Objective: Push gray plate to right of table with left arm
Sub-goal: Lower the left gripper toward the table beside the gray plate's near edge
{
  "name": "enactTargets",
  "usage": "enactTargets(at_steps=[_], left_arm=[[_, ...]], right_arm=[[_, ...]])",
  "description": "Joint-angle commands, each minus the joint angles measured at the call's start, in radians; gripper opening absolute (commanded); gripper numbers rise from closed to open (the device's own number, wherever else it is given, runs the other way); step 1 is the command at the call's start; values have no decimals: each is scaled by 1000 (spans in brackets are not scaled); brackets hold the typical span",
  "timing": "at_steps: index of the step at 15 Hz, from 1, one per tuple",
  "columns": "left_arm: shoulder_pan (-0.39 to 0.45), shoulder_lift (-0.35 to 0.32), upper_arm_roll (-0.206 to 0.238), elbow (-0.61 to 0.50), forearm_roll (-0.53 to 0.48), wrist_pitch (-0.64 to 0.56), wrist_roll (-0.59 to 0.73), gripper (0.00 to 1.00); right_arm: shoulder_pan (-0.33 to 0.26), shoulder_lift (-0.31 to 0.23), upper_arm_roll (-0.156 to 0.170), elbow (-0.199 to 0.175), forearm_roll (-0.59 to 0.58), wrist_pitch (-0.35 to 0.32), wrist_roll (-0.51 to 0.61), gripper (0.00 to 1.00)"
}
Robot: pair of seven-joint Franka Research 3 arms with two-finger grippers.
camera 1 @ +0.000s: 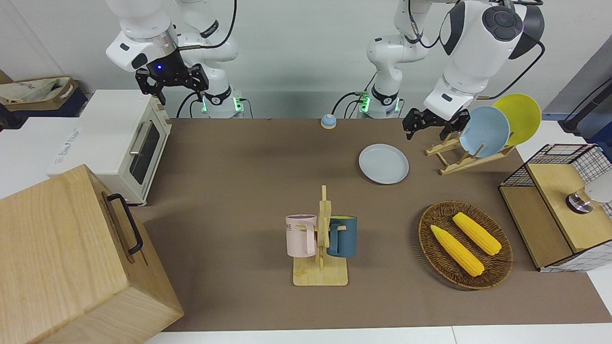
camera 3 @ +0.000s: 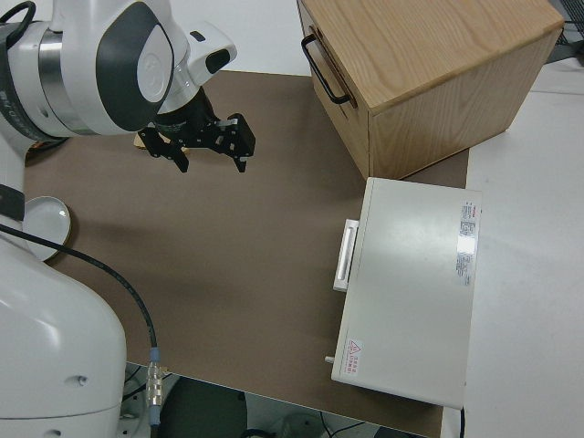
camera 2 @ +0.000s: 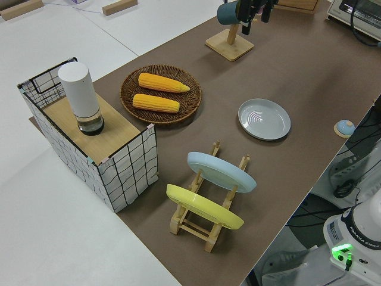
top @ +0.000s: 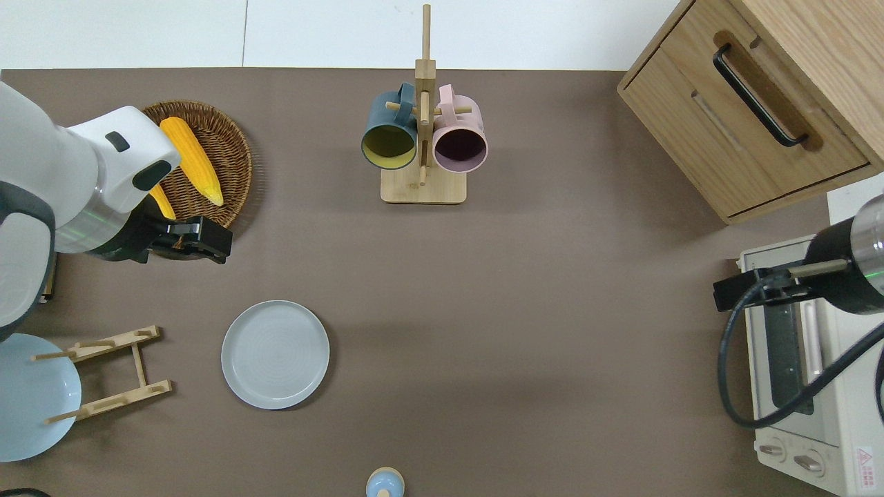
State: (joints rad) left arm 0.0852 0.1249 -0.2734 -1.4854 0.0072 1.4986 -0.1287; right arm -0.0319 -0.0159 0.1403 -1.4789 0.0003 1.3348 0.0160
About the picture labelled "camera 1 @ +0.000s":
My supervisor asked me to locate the wooden box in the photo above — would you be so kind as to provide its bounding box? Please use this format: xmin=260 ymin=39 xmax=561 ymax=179
xmin=0 ymin=164 xmax=185 ymax=344

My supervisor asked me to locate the white and silver object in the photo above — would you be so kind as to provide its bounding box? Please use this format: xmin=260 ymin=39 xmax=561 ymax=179
xmin=566 ymin=182 xmax=612 ymax=214

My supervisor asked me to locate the brown wicker basket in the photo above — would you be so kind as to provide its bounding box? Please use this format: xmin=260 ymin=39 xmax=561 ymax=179
xmin=418 ymin=201 xmax=514 ymax=290

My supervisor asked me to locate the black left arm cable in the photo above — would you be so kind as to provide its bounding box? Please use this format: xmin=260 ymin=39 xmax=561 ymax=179
xmin=478 ymin=41 xmax=546 ymax=101

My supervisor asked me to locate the light blue plate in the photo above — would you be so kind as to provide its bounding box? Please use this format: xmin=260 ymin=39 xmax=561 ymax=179
xmin=459 ymin=106 xmax=511 ymax=159

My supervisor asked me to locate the yellow corn cob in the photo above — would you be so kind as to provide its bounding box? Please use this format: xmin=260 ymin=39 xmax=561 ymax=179
xmin=430 ymin=225 xmax=485 ymax=278
xmin=452 ymin=212 xmax=503 ymax=256

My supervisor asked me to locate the gray plate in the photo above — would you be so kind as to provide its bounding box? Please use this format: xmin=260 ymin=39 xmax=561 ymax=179
xmin=359 ymin=143 xmax=410 ymax=185

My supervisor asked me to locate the wooden mug holder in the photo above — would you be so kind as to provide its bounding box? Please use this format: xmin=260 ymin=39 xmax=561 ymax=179
xmin=293 ymin=185 xmax=349 ymax=287

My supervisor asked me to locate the black stand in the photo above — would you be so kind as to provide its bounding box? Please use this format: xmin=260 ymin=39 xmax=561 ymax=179
xmin=559 ymin=79 xmax=612 ymax=134

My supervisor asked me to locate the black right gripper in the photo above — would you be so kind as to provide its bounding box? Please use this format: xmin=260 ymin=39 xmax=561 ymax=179
xmin=136 ymin=49 xmax=209 ymax=106

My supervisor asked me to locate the wooden plate rack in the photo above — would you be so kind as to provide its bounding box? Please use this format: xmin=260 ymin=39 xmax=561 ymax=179
xmin=426 ymin=131 xmax=517 ymax=176

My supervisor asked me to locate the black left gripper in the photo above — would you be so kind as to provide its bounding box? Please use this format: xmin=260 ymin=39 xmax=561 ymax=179
xmin=403 ymin=108 xmax=471 ymax=141

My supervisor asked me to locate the yellow plate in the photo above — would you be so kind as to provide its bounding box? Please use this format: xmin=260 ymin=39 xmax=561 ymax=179
xmin=492 ymin=94 xmax=542 ymax=147

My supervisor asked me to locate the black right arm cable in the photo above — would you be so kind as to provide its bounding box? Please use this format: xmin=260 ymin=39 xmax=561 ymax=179
xmin=179 ymin=0 xmax=238 ymax=51

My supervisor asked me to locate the white toaster oven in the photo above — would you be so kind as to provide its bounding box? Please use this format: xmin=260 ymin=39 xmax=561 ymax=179
xmin=47 ymin=89 xmax=172 ymax=206

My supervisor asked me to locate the brown table mat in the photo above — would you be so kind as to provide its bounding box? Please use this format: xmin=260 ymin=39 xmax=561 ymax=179
xmin=131 ymin=118 xmax=612 ymax=333

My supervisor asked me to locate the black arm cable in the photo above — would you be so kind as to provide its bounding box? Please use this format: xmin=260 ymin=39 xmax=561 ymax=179
xmin=478 ymin=41 xmax=546 ymax=101
xmin=179 ymin=0 xmax=238 ymax=51

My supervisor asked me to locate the wire and wood shelf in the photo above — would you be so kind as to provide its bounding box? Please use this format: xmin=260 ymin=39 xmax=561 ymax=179
xmin=499 ymin=143 xmax=612 ymax=273

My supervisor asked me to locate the cardboard box with cloth bag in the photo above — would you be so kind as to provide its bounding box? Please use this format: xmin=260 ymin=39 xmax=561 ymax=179
xmin=0 ymin=75 xmax=79 ymax=113

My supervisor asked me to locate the pink mug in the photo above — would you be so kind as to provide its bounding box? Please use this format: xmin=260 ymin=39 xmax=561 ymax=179
xmin=285 ymin=215 xmax=318 ymax=258

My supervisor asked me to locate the black box handle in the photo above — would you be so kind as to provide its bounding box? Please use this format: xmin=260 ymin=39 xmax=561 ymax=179
xmin=107 ymin=193 xmax=144 ymax=255

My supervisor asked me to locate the dark teal mug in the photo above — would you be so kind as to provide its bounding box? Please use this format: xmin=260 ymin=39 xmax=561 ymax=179
xmin=328 ymin=216 xmax=358 ymax=258

